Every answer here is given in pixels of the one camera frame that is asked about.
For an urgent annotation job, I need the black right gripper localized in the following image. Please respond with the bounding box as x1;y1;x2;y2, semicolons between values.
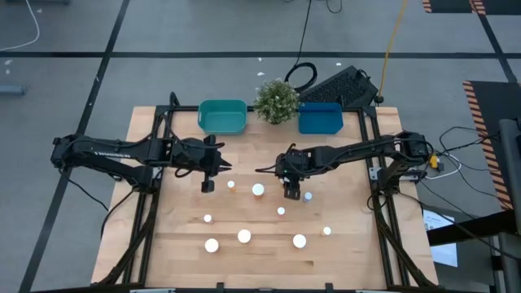
255;146;313;181

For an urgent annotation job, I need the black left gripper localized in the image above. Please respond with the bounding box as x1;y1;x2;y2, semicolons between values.
173;133;233;174

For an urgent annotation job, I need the teal plastic bin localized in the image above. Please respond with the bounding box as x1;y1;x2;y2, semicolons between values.
197;99;249;136

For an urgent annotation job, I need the blue plastic bin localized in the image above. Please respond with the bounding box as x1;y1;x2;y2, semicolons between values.
297;102;344;136

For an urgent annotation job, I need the artificial plant in black pot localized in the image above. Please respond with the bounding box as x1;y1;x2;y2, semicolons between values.
252;78;301;125

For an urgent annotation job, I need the white paper sheet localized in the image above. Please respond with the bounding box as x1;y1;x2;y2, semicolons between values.
422;209;459;269

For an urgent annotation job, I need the black beam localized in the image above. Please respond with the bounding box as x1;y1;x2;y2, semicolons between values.
427;209;519;247

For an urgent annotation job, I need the black hazard-striped floor mat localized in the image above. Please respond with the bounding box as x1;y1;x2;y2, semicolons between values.
422;0;521;16
462;80;521;212

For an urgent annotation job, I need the black aluminium table frame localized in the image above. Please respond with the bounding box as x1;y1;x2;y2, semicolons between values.
91;91;439;293

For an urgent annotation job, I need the long black cable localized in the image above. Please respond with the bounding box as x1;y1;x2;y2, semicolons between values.
283;0;318;93

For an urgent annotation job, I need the long yellow cable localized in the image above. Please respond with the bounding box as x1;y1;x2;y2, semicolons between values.
376;0;409;103

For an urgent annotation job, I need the white power cable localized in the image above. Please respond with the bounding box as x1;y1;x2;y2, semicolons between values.
425;152;463;181

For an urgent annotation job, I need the white floor cable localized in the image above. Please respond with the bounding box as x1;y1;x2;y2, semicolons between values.
0;0;42;52

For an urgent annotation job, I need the grey metal post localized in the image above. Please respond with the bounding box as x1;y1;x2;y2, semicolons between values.
497;117;521;293

